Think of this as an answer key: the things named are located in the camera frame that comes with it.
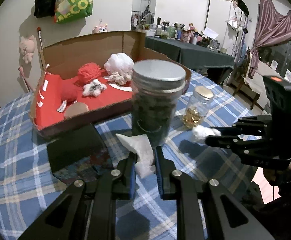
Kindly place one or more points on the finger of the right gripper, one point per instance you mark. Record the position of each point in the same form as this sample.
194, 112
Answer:
252, 125
253, 152

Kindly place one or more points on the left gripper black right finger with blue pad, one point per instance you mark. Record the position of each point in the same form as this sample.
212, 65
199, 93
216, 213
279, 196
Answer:
204, 210

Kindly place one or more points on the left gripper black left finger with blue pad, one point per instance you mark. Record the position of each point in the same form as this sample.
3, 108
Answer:
87, 210

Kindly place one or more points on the white sock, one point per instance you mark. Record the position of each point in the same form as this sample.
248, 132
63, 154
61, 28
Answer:
200, 133

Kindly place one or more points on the round tan powder puff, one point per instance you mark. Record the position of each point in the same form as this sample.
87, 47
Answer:
75, 109

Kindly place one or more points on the white plush sheep with bow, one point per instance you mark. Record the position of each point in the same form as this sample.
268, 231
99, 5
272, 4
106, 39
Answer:
94, 88

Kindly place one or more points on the cream knitted scrunchie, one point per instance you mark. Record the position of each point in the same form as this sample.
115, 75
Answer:
120, 79

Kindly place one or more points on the pink mesh bath pouf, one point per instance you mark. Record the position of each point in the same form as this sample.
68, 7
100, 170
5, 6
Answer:
88, 72

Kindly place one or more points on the white mesh bath pouf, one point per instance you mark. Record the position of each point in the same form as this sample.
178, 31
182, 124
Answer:
120, 63

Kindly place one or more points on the floral beauty cream tin box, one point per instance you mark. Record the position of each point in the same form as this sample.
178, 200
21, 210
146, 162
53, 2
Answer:
79, 154

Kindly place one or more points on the small glass jar gold contents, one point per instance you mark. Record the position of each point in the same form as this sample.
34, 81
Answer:
198, 106

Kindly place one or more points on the pink curtain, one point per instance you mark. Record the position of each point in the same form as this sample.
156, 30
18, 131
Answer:
272, 29

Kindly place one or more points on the blue plaid tablecloth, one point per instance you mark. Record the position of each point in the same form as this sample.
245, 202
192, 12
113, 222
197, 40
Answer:
27, 186

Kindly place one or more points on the dark green covered side table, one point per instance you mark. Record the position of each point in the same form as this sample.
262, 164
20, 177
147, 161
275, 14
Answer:
192, 56

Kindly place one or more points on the white wardrobe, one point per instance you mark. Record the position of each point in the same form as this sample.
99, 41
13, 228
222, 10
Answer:
226, 19

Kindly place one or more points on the large glass jar dark contents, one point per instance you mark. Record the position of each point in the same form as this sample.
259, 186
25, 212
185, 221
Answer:
157, 86

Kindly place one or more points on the cardboard box red lining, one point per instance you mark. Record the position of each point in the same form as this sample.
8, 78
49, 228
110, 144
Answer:
63, 60

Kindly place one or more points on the pink plush toy behind box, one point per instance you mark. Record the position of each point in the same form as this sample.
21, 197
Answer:
100, 28

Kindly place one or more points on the green tote bag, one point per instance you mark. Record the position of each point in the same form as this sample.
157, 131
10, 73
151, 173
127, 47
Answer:
71, 10

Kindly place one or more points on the black hanging bag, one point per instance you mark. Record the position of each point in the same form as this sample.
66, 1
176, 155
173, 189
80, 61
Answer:
44, 8

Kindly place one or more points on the wall mirror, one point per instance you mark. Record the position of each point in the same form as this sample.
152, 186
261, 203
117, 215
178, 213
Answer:
143, 14

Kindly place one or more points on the pink plush bunny on wall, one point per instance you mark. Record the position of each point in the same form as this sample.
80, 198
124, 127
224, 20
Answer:
27, 48

